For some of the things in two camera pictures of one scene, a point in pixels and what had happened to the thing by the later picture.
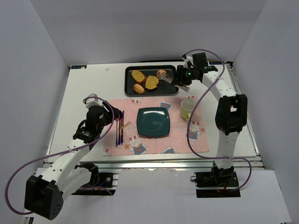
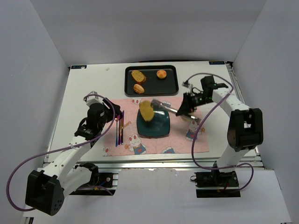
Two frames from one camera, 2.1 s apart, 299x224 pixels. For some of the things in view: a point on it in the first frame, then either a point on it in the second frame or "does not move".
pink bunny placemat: x=121 y=137 does not move
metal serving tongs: x=168 y=79 to x=156 y=103
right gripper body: x=177 y=78 to x=186 y=104
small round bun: x=160 y=72 does not move
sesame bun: x=138 y=88 does not move
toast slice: x=151 y=82 to x=146 y=110
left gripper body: x=114 y=112 does not move
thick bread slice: x=138 y=76 does not move
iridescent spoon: x=116 y=143 does not move
